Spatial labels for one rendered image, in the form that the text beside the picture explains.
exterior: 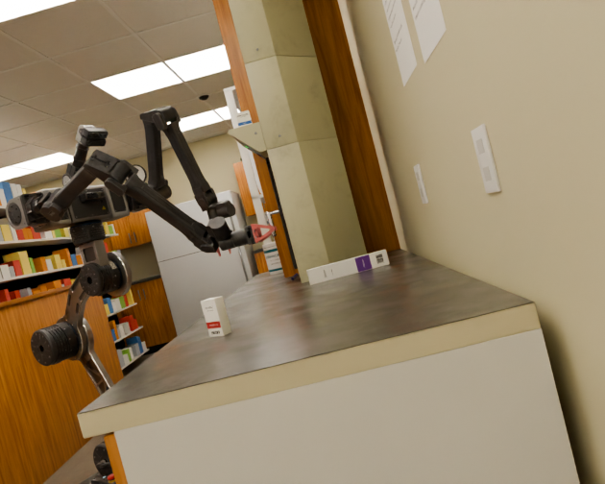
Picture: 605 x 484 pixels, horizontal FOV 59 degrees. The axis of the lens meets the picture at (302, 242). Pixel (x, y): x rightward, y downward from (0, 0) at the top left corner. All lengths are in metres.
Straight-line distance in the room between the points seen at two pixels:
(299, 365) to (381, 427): 0.15
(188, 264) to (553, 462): 6.28
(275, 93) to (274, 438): 1.29
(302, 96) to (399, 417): 1.32
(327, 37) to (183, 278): 5.09
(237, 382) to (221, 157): 6.83
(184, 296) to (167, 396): 6.17
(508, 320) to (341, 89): 1.58
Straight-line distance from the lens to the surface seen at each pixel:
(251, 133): 1.86
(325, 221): 1.84
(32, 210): 2.22
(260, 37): 1.93
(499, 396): 0.86
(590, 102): 0.63
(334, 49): 2.29
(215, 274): 6.88
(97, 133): 2.33
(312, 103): 1.94
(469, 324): 0.82
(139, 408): 0.87
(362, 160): 2.20
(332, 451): 0.85
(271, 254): 2.52
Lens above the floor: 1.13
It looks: 2 degrees down
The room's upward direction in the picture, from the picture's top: 15 degrees counter-clockwise
